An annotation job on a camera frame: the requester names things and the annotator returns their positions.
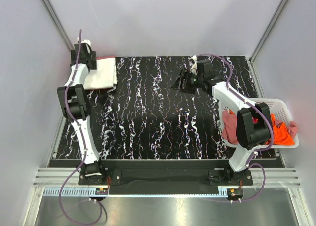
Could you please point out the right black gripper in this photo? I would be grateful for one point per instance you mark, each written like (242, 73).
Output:
(185, 75)

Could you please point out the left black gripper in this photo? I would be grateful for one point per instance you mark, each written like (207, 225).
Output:
(92, 56)

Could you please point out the white t shirt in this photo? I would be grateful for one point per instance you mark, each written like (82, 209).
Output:
(101, 74)

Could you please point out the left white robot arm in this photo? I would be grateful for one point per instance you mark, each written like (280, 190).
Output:
(76, 109)

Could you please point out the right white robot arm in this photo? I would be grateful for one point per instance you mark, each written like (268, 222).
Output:
(253, 127)

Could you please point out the folded pink t shirt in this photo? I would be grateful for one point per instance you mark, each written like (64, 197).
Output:
(106, 87)

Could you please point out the pink t shirt in basket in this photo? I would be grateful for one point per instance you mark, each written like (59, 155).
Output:
(229, 132)

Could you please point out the orange t shirt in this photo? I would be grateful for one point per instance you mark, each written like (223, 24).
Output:
(279, 143)

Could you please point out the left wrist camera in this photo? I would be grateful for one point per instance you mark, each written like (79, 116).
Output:
(84, 42)

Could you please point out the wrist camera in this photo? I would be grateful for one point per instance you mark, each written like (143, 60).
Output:
(84, 42)
(194, 69)

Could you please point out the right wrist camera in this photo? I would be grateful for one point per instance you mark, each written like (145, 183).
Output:
(194, 69)

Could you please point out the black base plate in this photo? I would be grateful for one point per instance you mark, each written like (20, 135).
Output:
(169, 177)

